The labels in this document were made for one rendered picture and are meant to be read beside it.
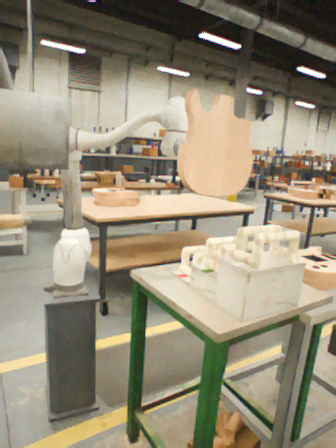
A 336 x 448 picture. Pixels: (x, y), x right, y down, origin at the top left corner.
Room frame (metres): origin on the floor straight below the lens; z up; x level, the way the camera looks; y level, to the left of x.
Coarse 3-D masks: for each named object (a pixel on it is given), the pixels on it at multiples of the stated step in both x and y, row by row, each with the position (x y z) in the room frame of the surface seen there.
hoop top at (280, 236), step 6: (258, 234) 0.96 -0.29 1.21; (264, 234) 0.96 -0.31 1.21; (270, 234) 0.97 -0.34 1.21; (276, 234) 0.98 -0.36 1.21; (282, 234) 0.99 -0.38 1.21; (288, 234) 1.01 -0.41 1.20; (294, 234) 1.02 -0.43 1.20; (264, 240) 0.95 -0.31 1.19; (270, 240) 0.96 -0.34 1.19; (276, 240) 0.98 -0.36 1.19; (282, 240) 1.00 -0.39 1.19; (288, 240) 1.01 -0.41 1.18
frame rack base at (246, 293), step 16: (272, 256) 1.09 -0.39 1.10; (224, 272) 1.01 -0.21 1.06; (240, 272) 0.94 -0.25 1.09; (256, 272) 0.93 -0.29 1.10; (272, 272) 0.96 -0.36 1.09; (288, 272) 1.00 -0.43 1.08; (224, 288) 1.00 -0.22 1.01; (240, 288) 0.94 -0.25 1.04; (256, 288) 0.93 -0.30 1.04; (272, 288) 0.97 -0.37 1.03; (288, 288) 1.01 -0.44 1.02; (224, 304) 0.99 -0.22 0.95; (240, 304) 0.93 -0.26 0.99; (256, 304) 0.94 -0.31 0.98; (272, 304) 0.98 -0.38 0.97; (288, 304) 1.02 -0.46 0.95; (240, 320) 0.92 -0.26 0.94
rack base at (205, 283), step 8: (192, 264) 1.18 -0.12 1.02; (200, 264) 1.19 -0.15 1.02; (192, 272) 1.17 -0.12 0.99; (200, 272) 1.13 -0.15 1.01; (208, 272) 1.10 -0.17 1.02; (216, 272) 1.10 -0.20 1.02; (192, 280) 1.17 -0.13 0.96; (200, 280) 1.12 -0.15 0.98; (208, 280) 1.08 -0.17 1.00; (216, 280) 1.04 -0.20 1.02; (200, 288) 1.12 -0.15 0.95; (208, 288) 1.07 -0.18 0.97; (208, 296) 1.07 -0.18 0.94
